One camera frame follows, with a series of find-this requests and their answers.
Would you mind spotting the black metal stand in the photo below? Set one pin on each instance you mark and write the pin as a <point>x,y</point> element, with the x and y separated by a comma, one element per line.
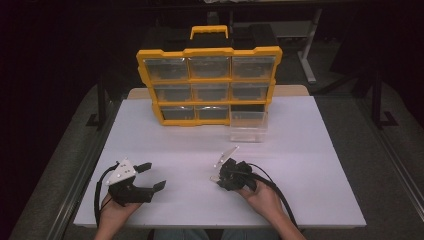
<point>377,100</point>
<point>101,103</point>

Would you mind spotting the person's left hand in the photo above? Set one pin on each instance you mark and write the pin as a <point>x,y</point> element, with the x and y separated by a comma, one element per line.
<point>116,213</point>

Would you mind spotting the aluminium rail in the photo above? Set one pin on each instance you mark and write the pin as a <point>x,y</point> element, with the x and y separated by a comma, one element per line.
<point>76,193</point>
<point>400,170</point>

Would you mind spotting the clear plastic drawer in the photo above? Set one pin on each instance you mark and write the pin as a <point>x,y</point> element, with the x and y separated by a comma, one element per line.
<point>248,128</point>

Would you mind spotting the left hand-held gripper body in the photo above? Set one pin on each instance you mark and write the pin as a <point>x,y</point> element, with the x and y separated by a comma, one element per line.
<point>128,191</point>

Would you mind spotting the yellow black drawer organizer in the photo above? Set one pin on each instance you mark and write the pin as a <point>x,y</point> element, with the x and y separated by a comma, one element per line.
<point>210,78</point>

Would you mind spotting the person's right hand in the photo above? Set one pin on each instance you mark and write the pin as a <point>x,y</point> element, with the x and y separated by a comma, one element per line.
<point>263,201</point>

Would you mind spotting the white desk frame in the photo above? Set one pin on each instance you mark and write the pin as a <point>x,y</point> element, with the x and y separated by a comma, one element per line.
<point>308,50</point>

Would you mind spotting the set of clear organizer drawers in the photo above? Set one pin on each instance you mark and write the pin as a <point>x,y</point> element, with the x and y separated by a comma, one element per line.
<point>186,91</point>

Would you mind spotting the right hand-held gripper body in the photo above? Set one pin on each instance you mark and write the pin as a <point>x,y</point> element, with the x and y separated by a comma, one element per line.
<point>235,175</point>

